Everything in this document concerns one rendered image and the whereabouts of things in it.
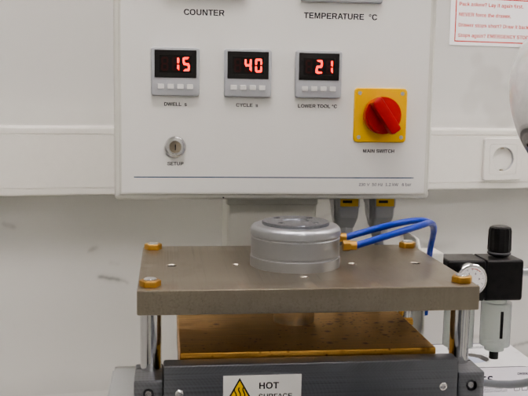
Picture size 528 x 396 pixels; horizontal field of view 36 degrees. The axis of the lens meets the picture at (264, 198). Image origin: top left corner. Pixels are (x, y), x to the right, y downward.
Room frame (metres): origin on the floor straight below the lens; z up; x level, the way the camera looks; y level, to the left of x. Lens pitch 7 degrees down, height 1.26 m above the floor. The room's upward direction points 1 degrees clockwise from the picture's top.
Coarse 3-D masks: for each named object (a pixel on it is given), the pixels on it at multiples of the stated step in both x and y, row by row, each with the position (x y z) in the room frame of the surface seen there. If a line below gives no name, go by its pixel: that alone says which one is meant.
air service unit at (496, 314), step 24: (504, 240) 0.85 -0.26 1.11; (456, 264) 0.84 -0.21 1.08; (480, 264) 0.84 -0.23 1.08; (504, 264) 0.84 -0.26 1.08; (480, 288) 0.83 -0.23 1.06; (504, 288) 0.84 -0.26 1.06; (480, 312) 0.86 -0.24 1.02; (504, 312) 0.85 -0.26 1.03; (480, 336) 0.86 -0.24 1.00; (504, 336) 0.85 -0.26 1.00
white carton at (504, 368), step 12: (444, 348) 1.23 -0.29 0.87; (480, 348) 1.23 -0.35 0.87; (504, 348) 1.23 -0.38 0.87; (480, 360) 1.19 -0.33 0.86; (492, 360) 1.18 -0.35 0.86; (504, 360) 1.18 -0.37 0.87; (516, 360) 1.18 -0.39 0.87; (492, 372) 1.14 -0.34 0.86; (504, 372) 1.14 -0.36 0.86; (516, 372) 1.14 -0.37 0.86
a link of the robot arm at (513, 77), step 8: (520, 48) 0.40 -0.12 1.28; (520, 56) 0.38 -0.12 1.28; (512, 64) 0.40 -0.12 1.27; (520, 64) 0.37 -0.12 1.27; (512, 72) 0.38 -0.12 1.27; (520, 72) 0.37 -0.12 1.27; (512, 80) 0.38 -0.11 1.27; (520, 80) 0.37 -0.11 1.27; (512, 88) 0.38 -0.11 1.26; (520, 88) 0.36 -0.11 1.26; (512, 96) 0.37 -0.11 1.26; (520, 96) 0.36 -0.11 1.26; (512, 104) 0.37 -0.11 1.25; (520, 104) 0.36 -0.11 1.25; (512, 112) 0.37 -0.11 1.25; (520, 112) 0.36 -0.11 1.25; (520, 120) 0.36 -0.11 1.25; (520, 128) 0.36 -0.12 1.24; (520, 136) 0.37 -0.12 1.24
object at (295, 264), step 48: (288, 240) 0.66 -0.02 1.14; (336, 240) 0.68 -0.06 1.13; (432, 240) 0.81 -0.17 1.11; (144, 288) 0.60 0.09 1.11; (192, 288) 0.60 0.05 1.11; (240, 288) 0.60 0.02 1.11; (288, 288) 0.61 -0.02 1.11; (336, 288) 0.61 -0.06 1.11; (384, 288) 0.62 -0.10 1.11; (432, 288) 0.62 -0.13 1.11
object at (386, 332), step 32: (192, 320) 0.69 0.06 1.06; (224, 320) 0.70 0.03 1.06; (256, 320) 0.70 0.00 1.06; (288, 320) 0.68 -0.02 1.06; (320, 320) 0.70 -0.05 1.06; (352, 320) 0.70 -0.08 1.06; (384, 320) 0.70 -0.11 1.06; (192, 352) 0.60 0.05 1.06; (224, 352) 0.61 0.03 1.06; (256, 352) 0.61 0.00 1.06; (288, 352) 0.61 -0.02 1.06; (320, 352) 0.61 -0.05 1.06; (352, 352) 0.62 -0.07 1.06; (384, 352) 0.62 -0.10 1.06; (416, 352) 0.62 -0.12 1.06
